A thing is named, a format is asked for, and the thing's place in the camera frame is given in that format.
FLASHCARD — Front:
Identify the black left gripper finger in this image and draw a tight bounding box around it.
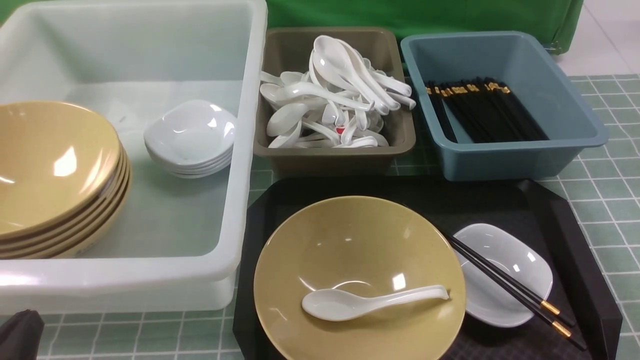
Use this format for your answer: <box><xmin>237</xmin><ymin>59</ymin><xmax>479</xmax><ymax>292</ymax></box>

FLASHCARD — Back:
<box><xmin>0</xmin><ymin>309</ymin><xmax>45</xmax><ymax>360</ymax></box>

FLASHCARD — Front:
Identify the white ceramic soup spoon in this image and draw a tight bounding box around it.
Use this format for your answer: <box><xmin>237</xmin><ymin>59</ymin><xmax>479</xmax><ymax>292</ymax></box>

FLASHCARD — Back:
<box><xmin>301</xmin><ymin>285</ymin><xmax>450</xmax><ymax>322</ymax></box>

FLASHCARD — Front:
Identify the yellow noodle bowl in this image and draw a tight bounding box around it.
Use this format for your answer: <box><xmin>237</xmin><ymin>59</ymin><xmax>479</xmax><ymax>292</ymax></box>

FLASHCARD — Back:
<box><xmin>253</xmin><ymin>196</ymin><xmax>466</xmax><ymax>360</ymax></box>

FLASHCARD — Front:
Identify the white square sauce dish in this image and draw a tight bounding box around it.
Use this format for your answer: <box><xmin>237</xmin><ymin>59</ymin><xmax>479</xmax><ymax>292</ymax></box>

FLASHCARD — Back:
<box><xmin>451</xmin><ymin>223</ymin><xmax>554</xmax><ymax>329</ymax></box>

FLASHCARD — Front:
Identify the black chopstick gold band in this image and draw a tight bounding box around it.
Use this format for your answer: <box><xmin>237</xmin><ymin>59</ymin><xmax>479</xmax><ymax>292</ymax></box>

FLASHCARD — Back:
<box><xmin>442</xmin><ymin>223</ymin><xmax>576</xmax><ymax>330</ymax></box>
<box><xmin>445</xmin><ymin>239</ymin><xmax>588</xmax><ymax>351</ymax></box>

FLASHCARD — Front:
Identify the stack of yellow bowls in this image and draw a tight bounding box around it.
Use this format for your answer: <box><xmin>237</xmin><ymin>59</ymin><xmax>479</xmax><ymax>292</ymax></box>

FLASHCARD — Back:
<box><xmin>0</xmin><ymin>101</ymin><xmax>133</xmax><ymax>260</ymax></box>

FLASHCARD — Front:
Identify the large white plastic tub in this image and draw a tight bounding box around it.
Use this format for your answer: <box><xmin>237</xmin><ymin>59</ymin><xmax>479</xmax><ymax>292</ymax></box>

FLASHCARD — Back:
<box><xmin>1</xmin><ymin>0</ymin><xmax>268</xmax><ymax>315</ymax></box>

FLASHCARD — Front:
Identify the stack of white dishes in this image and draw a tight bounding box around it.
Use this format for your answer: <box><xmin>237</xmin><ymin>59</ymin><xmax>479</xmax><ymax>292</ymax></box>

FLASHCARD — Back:
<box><xmin>142</xmin><ymin>99</ymin><xmax>238</xmax><ymax>179</ymax></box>

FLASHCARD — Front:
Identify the brown plastic spoon bin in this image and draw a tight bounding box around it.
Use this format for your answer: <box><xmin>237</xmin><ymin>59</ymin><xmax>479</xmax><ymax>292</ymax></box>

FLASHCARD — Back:
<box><xmin>253</xmin><ymin>26</ymin><xmax>417</xmax><ymax>179</ymax></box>

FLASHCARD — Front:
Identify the pile of white spoons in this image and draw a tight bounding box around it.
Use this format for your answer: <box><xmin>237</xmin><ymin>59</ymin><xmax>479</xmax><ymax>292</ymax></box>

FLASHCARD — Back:
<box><xmin>259</xmin><ymin>35</ymin><xmax>416</xmax><ymax>149</ymax></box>

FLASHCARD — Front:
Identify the bundle of black chopsticks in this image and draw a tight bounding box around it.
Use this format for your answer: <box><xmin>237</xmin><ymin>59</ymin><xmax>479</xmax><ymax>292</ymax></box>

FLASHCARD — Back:
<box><xmin>425</xmin><ymin>77</ymin><xmax>549</xmax><ymax>144</ymax></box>

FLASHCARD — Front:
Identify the black plastic serving tray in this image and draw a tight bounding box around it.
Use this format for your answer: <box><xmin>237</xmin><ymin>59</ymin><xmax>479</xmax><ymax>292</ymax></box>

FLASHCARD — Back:
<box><xmin>232</xmin><ymin>175</ymin><xmax>623</xmax><ymax>360</ymax></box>

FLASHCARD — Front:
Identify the blue plastic chopstick bin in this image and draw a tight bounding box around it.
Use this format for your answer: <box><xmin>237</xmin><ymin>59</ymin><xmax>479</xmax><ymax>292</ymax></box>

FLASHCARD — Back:
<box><xmin>400</xmin><ymin>30</ymin><xmax>610</xmax><ymax>182</ymax></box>

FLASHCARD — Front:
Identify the green cloth backdrop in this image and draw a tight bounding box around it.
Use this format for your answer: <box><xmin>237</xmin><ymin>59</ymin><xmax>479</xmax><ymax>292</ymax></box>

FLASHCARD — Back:
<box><xmin>0</xmin><ymin>0</ymin><xmax>585</xmax><ymax>56</ymax></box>

